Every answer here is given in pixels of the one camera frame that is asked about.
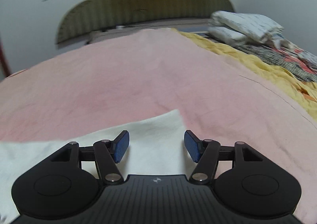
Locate white textured pants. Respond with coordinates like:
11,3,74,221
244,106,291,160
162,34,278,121
1,110,191,223

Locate pink floral bed blanket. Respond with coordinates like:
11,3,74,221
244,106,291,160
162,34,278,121
1,28,316,223

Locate yellow patterned bedspread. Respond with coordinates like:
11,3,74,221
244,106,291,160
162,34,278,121
178,31,316,119

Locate folded white printed quilt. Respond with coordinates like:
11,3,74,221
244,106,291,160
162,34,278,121
208,11,284,49

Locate olive upholstered headboard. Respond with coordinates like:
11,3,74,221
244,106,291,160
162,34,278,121
55,0,234,44

